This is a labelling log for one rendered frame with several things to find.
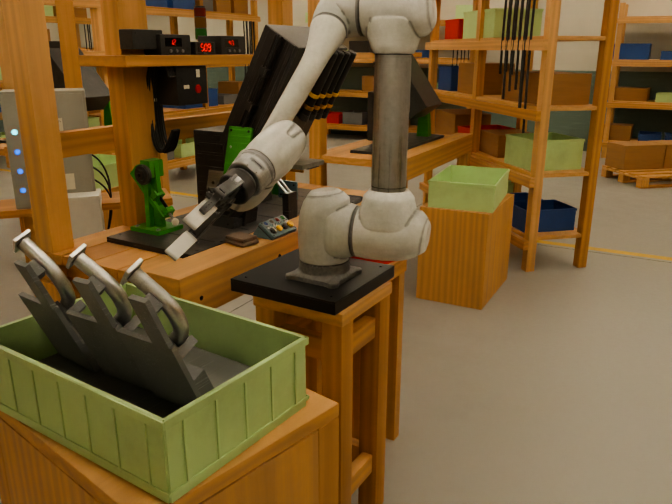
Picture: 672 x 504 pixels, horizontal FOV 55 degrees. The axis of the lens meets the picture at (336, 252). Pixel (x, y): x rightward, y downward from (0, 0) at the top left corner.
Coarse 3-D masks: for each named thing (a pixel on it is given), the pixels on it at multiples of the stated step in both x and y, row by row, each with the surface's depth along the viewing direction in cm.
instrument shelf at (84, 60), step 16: (80, 64) 235; (96, 64) 231; (112, 64) 226; (128, 64) 224; (144, 64) 230; (160, 64) 236; (176, 64) 243; (192, 64) 250; (208, 64) 258; (224, 64) 266
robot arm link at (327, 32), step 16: (320, 16) 168; (336, 16) 168; (320, 32) 165; (336, 32) 167; (320, 48) 163; (336, 48) 168; (304, 64) 162; (320, 64) 163; (304, 80) 161; (288, 96) 161; (304, 96) 163; (272, 112) 163; (288, 112) 162; (240, 208) 157
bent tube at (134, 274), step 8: (136, 264) 116; (128, 272) 114; (136, 272) 116; (144, 272) 118; (128, 280) 118; (136, 280) 116; (144, 280) 116; (152, 280) 117; (144, 288) 116; (152, 288) 116; (160, 288) 117; (160, 296) 117; (168, 296) 117; (168, 304) 117; (176, 304) 118; (168, 312) 117; (176, 312) 118; (176, 320) 118; (184, 320) 120; (176, 328) 120; (184, 328) 120; (176, 336) 122; (184, 336) 122; (176, 344) 124
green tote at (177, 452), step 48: (0, 336) 146; (240, 336) 152; (288, 336) 143; (0, 384) 140; (48, 384) 128; (240, 384) 124; (288, 384) 138; (48, 432) 132; (96, 432) 122; (144, 432) 112; (192, 432) 115; (240, 432) 127; (144, 480) 117; (192, 480) 117
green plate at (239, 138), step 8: (232, 128) 252; (240, 128) 250; (248, 128) 248; (232, 136) 252; (240, 136) 250; (248, 136) 248; (232, 144) 252; (240, 144) 250; (232, 152) 252; (232, 160) 252; (224, 168) 254
